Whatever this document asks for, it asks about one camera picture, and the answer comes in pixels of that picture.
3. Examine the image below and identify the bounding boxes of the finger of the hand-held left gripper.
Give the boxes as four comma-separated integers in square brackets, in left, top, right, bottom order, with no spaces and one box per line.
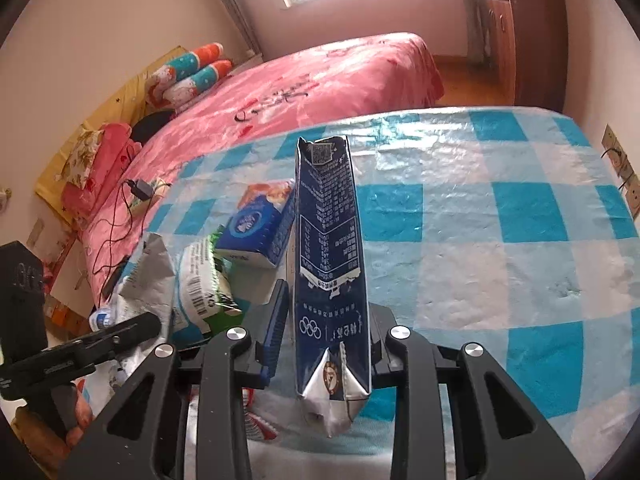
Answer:
[91,311,162,362]

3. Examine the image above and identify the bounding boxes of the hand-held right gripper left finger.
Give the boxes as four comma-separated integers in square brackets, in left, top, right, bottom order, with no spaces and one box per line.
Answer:
[59,279,292,480]

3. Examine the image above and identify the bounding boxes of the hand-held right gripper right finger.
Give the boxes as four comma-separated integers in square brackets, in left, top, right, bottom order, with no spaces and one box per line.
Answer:
[369,304,587,480]

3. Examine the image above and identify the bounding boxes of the dark blue milk carton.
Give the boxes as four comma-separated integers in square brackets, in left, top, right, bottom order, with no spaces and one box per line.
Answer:
[292,135,373,438]

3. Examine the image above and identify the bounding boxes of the person's left hand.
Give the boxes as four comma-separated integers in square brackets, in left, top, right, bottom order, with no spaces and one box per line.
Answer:
[10,385,97,469]

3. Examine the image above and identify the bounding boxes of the white bedside cabinet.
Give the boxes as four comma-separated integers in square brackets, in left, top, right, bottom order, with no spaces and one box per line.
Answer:
[30,217,98,333]

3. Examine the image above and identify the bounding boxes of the silver torn foil bag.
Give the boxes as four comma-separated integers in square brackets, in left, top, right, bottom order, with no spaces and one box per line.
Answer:
[117,232,177,311]

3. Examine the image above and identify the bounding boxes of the white green plastic bag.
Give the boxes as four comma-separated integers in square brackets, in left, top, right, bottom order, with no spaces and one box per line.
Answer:
[170,240,246,343]

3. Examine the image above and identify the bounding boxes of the blue white paper box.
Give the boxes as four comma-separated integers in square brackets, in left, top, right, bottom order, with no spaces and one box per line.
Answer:
[214,180,297,270]

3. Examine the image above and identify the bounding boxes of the blue white checkered tablecloth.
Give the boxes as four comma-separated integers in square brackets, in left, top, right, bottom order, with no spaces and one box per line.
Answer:
[75,106,640,480]

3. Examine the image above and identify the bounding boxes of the white power strip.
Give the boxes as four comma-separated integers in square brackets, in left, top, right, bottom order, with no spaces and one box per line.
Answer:
[131,180,171,211]

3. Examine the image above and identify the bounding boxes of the black charger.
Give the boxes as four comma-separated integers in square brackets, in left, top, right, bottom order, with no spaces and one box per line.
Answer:
[127,178,155,200]

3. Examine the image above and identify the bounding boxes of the floral pillow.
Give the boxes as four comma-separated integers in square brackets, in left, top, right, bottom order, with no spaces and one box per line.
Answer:
[67,129,106,191]

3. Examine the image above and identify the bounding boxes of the pink folded blanket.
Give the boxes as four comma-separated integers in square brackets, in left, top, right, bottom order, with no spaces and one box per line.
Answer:
[60,122,143,231]

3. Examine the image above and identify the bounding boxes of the black cloth item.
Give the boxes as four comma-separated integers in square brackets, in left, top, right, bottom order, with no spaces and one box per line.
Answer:
[131,111,173,142]

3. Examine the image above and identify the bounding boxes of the yellow headboard cloth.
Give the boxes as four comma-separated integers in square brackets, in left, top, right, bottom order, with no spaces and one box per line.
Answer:
[34,46,188,216]

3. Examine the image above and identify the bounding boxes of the bed with pink sheet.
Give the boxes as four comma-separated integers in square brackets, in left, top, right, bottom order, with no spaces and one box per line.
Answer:
[80,31,446,286]

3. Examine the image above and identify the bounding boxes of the teal orange cartoon pillow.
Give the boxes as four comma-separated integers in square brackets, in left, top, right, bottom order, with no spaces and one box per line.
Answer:
[165,59,235,111]
[147,42,224,106]

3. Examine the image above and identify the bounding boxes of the grey curtain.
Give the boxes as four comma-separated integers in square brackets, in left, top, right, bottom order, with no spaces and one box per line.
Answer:
[205,0,263,58]

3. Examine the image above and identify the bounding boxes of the brown wooden wardrobe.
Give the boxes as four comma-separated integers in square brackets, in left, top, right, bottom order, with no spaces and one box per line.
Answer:
[482,0,568,113]

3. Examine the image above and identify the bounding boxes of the white wall socket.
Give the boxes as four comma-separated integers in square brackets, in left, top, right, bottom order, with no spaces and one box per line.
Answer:
[601,124,638,191]

